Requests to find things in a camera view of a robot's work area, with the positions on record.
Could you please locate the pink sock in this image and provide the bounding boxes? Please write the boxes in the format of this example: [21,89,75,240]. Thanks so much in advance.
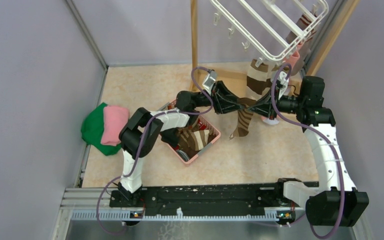
[261,50,304,125]

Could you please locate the wooden rack stand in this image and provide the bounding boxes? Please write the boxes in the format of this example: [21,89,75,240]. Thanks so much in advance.
[185,0,362,107]

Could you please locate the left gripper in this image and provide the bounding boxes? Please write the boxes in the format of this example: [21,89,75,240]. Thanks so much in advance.
[194,80,245,115]

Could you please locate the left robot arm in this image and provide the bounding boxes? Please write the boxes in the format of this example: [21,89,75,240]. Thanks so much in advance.
[118,81,246,207]

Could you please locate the cream brown wide-striped sock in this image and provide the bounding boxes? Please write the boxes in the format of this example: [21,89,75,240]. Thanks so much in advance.
[246,59,271,100]

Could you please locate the pink plastic basket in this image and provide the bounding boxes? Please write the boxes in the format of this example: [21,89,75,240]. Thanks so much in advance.
[166,115,221,165]

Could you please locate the tan brown striped sock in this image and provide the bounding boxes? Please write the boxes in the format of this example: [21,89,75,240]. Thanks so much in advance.
[229,97,257,140]

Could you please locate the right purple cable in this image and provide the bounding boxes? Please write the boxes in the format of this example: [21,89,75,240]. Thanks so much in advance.
[270,62,346,240]

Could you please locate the pink folded cloth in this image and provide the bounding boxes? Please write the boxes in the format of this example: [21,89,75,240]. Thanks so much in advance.
[100,105,130,147]

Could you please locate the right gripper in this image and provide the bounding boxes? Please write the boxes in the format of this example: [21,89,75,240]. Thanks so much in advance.
[246,85,305,121]

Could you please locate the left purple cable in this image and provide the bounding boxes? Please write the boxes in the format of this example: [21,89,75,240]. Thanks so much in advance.
[95,66,214,236]

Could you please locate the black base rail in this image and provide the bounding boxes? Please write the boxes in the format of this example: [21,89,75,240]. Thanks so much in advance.
[109,182,301,226]

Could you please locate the purple cable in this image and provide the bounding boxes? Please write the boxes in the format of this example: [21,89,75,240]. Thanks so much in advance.
[270,62,346,240]
[95,66,214,236]

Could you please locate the white clip hanger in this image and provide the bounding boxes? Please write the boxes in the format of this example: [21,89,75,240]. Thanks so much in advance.
[210,0,330,65]

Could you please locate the striped socks in basket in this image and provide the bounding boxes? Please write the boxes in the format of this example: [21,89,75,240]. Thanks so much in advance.
[175,126,217,158]

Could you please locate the green cloth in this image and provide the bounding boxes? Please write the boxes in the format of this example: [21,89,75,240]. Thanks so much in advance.
[80,102,121,156]

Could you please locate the maroon striped sock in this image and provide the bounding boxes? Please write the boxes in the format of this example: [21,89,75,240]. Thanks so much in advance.
[286,13,319,54]

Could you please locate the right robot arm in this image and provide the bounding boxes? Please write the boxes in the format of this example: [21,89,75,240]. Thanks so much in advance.
[248,76,369,227]

